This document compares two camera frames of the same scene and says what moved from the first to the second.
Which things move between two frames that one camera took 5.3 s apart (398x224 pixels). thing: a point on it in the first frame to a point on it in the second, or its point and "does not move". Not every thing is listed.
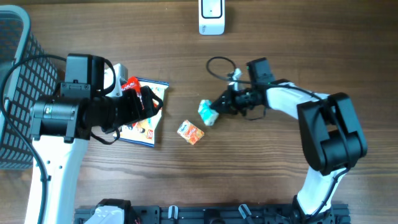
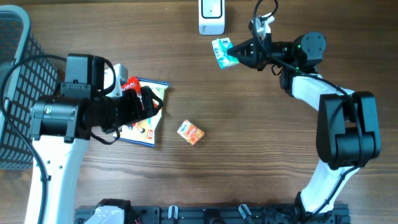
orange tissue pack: (189, 132) does not move
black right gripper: (229, 105) to (255, 60)
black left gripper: (134, 111) does not move
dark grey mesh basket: (27, 73) does not move
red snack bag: (134, 83) does not move
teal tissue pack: (207, 113) to (221, 46)
